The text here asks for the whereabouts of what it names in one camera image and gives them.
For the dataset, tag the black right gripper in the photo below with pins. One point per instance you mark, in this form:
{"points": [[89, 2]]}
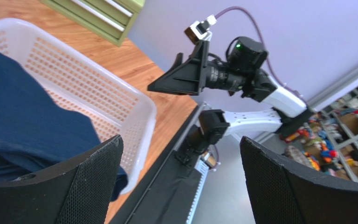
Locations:
{"points": [[191, 76]]}

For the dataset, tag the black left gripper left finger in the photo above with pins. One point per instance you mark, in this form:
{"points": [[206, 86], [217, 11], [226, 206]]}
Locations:
{"points": [[75, 191]]}

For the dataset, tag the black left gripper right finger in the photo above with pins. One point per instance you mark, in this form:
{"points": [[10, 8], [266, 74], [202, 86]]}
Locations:
{"points": [[283, 191]]}

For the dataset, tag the dark blue denim trousers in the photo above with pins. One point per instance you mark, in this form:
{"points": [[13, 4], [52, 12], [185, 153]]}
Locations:
{"points": [[35, 133]]}

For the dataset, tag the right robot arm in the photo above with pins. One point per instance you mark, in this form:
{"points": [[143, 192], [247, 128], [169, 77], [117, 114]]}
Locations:
{"points": [[263, 105]]}

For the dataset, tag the shelf of colourful toys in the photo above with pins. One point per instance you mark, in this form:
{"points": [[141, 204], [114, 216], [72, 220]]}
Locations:
{"points": [[329, 139]]}

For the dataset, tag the green drawer cabinet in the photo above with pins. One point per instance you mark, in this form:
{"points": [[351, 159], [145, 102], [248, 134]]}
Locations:
{"points": [[109, 19]]}

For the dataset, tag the white perforated plastic basket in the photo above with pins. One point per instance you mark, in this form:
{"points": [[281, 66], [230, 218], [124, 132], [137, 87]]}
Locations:
{"points": [[77, 83]]}

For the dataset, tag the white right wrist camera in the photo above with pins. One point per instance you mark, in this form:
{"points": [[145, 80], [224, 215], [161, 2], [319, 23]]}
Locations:
{"points": [[200, 30]]}

